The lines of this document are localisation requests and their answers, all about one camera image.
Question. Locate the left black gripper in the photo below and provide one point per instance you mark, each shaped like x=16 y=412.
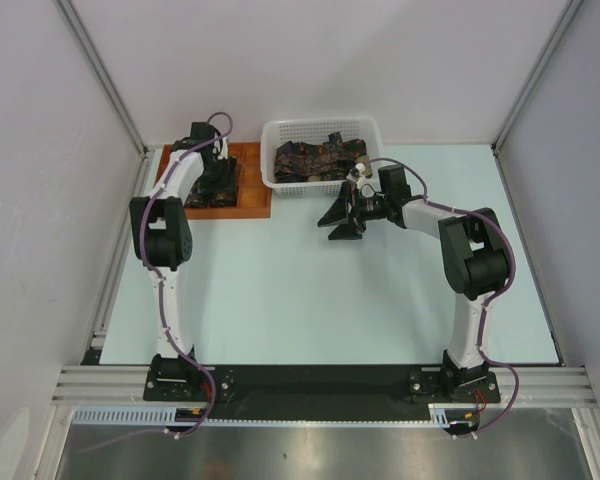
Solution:
x=227 y=183

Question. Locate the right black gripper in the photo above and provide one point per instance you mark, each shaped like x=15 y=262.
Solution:
x=350 y=231

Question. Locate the orange green patterned tie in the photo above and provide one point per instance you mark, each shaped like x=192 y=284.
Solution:
x=225 y=196

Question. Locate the dark red tie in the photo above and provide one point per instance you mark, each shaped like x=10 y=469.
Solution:
x=197 y=198

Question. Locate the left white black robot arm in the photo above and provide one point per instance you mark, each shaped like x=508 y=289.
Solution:
x=163 y=242

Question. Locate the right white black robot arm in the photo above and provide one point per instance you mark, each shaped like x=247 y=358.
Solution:
x=478 y=262

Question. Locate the orange compartment tray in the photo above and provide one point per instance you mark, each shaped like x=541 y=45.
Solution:
x=252 y=197

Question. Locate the olive gold tie in basket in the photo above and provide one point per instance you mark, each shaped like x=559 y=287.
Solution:
x=363 y=163

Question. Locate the dark patterned tie in basket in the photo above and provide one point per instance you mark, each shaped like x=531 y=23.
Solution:
x=299 y=162

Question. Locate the white plastic basket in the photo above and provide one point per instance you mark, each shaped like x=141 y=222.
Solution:
x=314 y=131

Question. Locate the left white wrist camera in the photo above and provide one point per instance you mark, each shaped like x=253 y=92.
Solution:
x=220 y=149

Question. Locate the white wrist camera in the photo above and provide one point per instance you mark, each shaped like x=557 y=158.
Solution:
x=360 y=174
x=220 y=149

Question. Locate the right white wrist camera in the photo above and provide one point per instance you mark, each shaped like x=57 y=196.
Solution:
x=360 y=174

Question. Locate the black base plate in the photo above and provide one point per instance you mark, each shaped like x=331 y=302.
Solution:
x=316 y=393

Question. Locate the aluminium frame rail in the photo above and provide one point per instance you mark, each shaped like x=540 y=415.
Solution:
x=86 y=46

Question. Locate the white slotted cable duct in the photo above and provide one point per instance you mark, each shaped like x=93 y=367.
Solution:
x=174 y=417

